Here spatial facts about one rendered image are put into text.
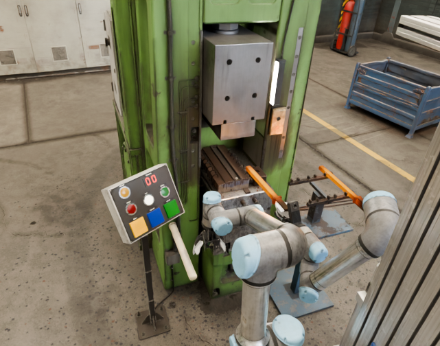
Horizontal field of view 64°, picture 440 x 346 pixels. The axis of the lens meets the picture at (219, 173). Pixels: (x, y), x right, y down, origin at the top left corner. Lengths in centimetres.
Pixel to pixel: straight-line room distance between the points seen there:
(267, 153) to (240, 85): 61
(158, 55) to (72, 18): 518
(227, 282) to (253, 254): 161
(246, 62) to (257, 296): 110
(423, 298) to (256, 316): 50
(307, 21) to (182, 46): 69
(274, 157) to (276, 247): 133
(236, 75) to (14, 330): 213
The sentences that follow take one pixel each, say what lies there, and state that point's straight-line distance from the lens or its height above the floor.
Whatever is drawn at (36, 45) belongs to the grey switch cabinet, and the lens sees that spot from 693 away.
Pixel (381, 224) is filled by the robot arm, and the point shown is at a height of 140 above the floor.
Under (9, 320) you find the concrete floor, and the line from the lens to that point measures 289.
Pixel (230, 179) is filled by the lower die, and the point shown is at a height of 99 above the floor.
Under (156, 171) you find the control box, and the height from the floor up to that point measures 119.
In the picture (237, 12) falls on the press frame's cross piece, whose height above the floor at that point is 188.
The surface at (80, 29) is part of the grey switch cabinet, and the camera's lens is 694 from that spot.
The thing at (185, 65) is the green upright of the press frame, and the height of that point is 164.
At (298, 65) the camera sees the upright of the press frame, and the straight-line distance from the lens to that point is 212.
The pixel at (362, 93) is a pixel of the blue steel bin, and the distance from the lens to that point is 586.
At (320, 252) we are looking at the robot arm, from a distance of 150.
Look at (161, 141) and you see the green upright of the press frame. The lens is 195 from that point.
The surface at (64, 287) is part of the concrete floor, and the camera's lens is 293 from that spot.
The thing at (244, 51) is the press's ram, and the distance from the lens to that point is 176.
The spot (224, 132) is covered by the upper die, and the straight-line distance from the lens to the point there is 188.
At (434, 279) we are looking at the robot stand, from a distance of 88.
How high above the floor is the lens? 217
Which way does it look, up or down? 34 degrees down
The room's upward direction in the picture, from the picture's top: 3 degrees clockwise
